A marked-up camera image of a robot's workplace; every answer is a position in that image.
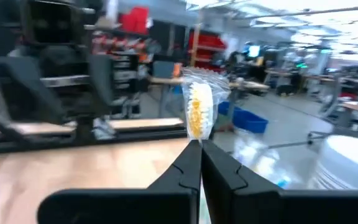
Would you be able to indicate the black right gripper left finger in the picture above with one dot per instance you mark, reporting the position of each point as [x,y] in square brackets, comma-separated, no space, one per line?
[166,202]

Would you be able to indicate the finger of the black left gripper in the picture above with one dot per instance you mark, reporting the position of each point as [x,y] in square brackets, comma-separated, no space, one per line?
[23,87]
[101,84]

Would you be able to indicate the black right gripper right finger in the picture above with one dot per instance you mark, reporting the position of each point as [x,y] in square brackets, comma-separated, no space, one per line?
[259,205]

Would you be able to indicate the orange toothbrush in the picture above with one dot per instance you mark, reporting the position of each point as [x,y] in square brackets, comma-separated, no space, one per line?
[199,109]

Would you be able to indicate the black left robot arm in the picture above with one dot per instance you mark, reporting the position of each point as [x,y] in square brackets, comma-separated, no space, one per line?
[2,28]

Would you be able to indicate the red storage bins stack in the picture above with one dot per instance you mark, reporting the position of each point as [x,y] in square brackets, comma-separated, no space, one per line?
[135,20]

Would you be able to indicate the blue storage bin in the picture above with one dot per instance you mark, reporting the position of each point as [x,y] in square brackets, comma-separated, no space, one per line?
[247,119]

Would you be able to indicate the white wipes canister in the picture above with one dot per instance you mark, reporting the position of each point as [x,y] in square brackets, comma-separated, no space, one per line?
[350,161]

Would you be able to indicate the red storage bins rack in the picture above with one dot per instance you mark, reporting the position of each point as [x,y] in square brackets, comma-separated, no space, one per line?
[208,42]

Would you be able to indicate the wooden workbench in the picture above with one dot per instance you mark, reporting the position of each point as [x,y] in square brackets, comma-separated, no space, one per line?
[250,84]

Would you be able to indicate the black aluminium table frame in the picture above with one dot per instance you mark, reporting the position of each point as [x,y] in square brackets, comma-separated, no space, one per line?
[135,137]

